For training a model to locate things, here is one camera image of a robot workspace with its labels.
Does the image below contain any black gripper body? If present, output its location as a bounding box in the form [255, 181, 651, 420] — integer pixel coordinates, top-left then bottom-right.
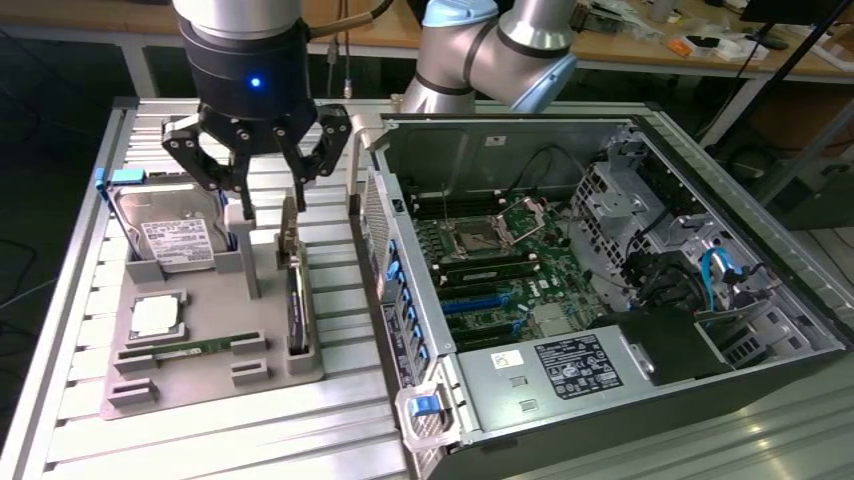
[178, 18, 320, 157]

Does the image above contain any Nvidia Quadro graphics card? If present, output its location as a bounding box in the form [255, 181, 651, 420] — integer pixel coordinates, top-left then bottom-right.
[275, 193, 315, 357]

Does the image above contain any blue disk caddy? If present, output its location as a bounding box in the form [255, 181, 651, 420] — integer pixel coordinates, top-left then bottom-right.
[92, 166, 236, 264]

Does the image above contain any silver hard disk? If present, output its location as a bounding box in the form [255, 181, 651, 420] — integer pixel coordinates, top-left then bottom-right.
[110, 180, 232, 275]

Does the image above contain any CPU socket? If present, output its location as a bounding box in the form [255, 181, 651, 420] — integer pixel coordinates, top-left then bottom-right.
[451, 218, 513, 256]

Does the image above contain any grey parts rack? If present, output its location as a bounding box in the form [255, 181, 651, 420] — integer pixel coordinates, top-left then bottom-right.
[98, 202, 328, 420]

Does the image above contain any silver CPU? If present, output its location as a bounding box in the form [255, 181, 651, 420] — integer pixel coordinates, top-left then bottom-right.
[128, 296, 187, 337]

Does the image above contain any metal socket cover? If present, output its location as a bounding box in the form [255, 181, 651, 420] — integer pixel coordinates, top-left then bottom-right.
[491, 195, 559, 247]

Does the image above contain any black RAM stick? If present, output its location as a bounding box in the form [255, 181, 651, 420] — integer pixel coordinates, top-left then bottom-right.
[431, 254, 542, 289]

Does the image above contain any green RAM stick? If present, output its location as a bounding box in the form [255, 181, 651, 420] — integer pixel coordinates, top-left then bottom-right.
[122, 335, 260, 360]

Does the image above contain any blue expansion slot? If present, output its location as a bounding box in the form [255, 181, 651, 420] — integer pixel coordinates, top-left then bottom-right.
[441, 292, 523, 316]

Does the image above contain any green motherboard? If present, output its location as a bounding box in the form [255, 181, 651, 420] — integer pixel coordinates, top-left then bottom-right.
[404, 188, 606, 352]

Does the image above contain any grey metal drive cage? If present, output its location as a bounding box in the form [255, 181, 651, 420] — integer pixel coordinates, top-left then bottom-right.
[566, 158, 675, 286]

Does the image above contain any silver chipset heatsink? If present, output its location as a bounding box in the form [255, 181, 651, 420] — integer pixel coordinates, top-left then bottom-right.
[531, 303, 581, 338]

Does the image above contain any grey power supply unit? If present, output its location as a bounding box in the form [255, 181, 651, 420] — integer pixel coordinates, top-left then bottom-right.
[453, 325, 662, 434]

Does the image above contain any white plastic packaging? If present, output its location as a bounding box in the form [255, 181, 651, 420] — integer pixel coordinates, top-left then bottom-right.
[690, 33, 766, 62]

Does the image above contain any black plastic shroud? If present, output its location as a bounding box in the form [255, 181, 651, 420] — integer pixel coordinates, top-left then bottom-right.
[585, 305, 734, 387]

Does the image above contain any grey stand pole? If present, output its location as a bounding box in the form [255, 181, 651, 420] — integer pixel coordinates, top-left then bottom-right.
[757, 99, 854, 206]

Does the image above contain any black stand pole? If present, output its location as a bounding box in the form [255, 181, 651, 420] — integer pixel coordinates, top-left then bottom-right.
[766, 0, 835, 86]

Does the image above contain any black floor box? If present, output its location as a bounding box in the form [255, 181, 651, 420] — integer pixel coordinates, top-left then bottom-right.
[766, 159, 854, 232]

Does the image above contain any black monitor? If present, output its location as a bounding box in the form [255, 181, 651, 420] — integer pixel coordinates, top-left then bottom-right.
[738, 0, 854, 51]

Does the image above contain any grey disk bay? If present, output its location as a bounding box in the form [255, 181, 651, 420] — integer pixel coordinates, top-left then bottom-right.
[691, 295, 841, 372]

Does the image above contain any open black PC case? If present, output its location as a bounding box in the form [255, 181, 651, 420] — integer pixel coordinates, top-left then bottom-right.
[344, 112, 854, 480]

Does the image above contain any black hanging cable with plug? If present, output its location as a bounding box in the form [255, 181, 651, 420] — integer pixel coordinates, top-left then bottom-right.
[339, 29, 359, 100]

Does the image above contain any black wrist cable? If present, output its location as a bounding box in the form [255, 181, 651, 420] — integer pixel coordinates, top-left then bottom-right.
[300, 0, 396, 40]

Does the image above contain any wooden desk white frame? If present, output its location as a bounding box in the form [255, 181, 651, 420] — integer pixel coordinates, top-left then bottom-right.
[0, 0, 429, 100]
[571, 0, 854, 149]

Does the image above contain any black internal cable bundle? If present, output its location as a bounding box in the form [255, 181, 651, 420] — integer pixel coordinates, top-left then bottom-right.
[617, 247, 706, 314]

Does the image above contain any blue disk wire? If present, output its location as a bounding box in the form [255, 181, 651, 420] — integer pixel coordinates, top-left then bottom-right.
[698, 245, 737, 315]

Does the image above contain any black disk power wire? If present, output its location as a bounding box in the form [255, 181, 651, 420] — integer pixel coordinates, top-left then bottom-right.
[723, 259, 783, 307]

